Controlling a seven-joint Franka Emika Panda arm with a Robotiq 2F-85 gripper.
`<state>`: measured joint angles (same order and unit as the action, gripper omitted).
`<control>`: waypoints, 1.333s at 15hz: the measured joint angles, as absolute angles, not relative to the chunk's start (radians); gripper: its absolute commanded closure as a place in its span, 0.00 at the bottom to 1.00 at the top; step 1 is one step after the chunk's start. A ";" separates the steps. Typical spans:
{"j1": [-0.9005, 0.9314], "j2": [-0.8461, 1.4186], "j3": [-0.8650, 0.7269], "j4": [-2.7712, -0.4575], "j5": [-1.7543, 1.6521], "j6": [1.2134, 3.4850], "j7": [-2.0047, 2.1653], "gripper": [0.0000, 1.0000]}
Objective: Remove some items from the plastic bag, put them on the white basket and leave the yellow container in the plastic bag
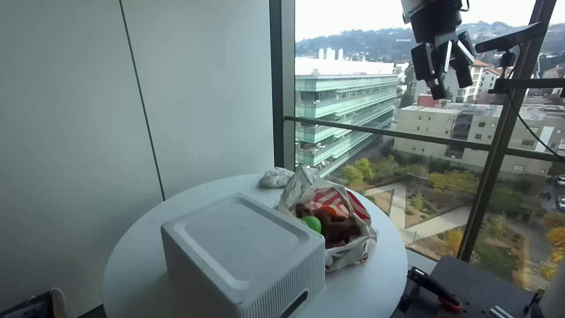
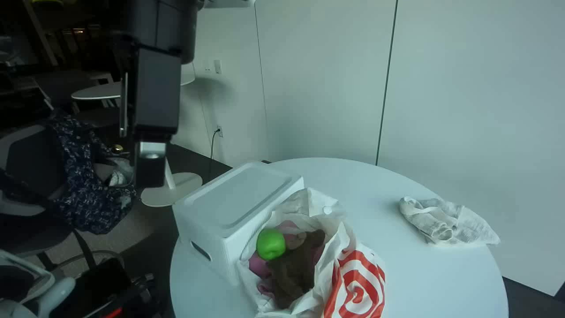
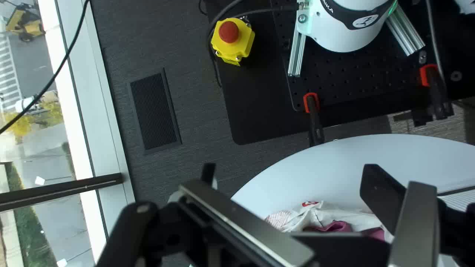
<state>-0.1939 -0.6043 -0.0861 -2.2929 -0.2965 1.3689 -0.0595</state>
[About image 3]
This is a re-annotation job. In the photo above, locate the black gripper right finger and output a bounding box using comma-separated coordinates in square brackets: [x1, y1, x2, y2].
[360, 165, 440, 267]

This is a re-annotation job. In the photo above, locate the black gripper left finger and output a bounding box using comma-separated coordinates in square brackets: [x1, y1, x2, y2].
[180, 164, 315, 267]

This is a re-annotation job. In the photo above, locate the white red plastic bag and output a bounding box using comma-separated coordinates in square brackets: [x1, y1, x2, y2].
[265, 202, 372, 233]

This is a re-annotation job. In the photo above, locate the pink cloth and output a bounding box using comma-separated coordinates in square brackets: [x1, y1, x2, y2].
[305, 222, 385, 241]

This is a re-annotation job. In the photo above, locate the right orange black clamp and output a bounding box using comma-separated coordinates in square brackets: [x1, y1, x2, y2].
[419, 64, 455, 121]

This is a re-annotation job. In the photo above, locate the orange black clamp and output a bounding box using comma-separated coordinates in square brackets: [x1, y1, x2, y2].
[304, 92, 326, 146]
[419, 64, 455, 121]

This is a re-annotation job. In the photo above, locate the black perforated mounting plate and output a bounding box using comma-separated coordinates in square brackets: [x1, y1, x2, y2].
[206, 0, 475, 144]

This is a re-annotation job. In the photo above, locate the left orange black clamp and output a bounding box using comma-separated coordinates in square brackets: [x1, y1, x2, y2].
[304, 92, 326, 146]

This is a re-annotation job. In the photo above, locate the dark floor vent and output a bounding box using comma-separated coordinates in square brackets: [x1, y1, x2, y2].
[131, 73, 182, 152]

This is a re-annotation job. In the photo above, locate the yellow emergency stop button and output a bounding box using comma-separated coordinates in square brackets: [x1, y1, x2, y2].
[210, 18, 256, 67]

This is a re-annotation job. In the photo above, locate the dark window rail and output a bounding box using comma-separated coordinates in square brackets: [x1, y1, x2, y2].
[0, 174, 125, 211]

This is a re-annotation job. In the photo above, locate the black cable by window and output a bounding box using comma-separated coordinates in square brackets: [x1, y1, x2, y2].
[0, 0, 93, 137]

